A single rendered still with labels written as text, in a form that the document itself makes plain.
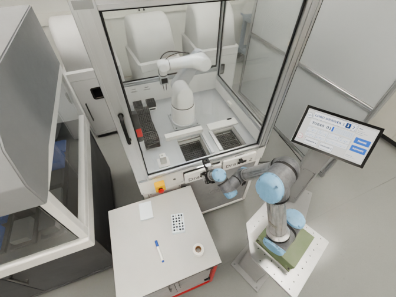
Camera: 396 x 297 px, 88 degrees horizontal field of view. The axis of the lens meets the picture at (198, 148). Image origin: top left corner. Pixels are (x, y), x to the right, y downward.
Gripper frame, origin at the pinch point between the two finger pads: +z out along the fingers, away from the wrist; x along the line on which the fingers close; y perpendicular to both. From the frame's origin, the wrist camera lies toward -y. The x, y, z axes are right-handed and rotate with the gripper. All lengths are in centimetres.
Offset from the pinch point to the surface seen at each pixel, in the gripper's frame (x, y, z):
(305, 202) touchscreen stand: 118, 68, 60
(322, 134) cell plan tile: 94, -2, -17
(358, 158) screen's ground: 107, 21, -27
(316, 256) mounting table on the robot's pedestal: 47, 69, -30
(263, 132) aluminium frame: 48, -16, -14
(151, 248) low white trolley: -48, 36, -6
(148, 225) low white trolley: -47, 23, 3
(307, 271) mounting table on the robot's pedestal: 36, 72, -32
